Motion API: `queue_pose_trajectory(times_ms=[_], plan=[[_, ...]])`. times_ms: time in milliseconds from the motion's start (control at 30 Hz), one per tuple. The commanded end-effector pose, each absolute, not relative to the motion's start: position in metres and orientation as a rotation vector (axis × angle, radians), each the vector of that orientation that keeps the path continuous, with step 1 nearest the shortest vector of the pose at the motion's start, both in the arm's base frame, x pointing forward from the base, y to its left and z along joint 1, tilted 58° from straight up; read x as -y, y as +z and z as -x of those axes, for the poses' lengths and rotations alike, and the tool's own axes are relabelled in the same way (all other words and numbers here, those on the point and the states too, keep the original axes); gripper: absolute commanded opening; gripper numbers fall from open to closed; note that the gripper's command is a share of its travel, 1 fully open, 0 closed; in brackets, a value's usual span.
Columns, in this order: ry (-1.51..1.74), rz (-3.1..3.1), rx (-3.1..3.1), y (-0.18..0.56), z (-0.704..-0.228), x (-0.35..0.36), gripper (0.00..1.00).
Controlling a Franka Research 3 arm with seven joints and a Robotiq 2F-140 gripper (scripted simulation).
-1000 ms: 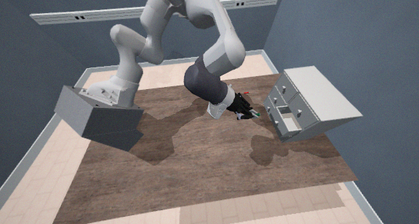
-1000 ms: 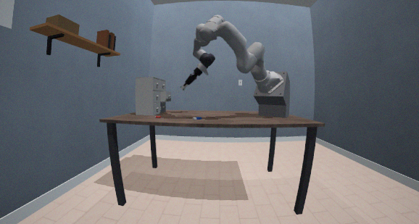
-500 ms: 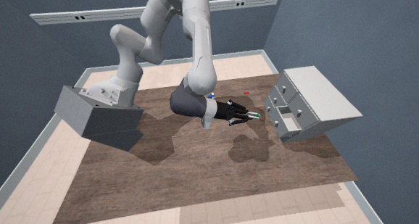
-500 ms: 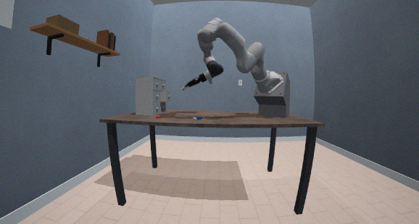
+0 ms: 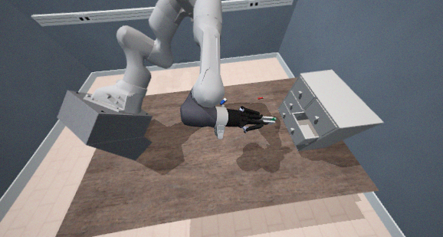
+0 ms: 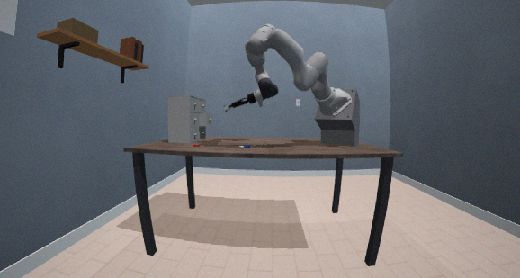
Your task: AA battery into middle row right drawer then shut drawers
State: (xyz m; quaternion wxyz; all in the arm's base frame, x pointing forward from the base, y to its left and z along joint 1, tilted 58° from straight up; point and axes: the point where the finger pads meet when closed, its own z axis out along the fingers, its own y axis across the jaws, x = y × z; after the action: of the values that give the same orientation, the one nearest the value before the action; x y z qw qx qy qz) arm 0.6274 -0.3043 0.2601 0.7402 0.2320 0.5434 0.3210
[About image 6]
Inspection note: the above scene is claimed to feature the grey chest of drawers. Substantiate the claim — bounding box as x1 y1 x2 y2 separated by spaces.
168 95 205 143

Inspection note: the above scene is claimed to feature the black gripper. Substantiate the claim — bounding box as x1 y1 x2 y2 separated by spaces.
224 93 256 111

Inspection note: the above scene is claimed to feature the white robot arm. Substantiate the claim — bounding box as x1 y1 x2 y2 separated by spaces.
245 24 352 116

